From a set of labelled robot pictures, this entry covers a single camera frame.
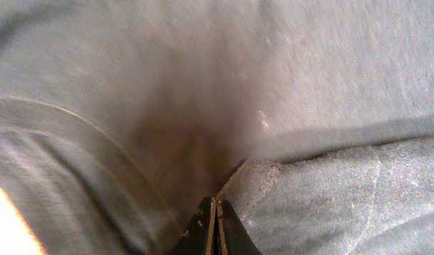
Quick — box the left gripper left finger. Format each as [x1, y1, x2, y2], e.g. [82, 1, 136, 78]
[168, 197, 216, 255]

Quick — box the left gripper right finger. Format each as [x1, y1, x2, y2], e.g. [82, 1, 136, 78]
[216, 200, 262, 255]

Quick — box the dark navy t-shirt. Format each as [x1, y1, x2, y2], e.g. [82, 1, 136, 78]
[0, 0, 434, 254]

